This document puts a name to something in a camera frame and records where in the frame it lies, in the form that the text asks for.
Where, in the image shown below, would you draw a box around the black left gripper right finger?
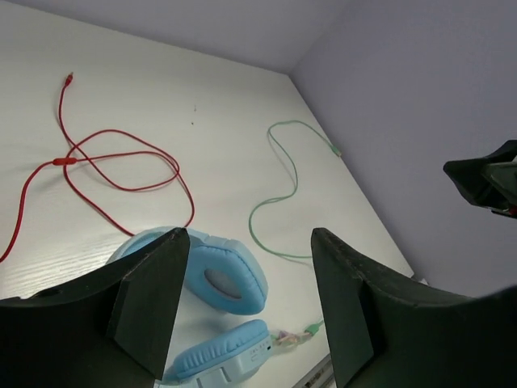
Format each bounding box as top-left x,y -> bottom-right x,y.
311,228 -> 516,387

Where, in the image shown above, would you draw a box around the light blue headphones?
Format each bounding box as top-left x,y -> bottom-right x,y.
105,226 -> 271,385

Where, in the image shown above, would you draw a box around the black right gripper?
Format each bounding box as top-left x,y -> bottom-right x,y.
443,140 -> 516,218

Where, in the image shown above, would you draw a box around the green headphone cable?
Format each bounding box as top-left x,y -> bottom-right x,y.
248,120 -> 343,348

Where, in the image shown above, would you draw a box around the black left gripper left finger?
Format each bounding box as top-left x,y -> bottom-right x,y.
1,228 -> 190,387

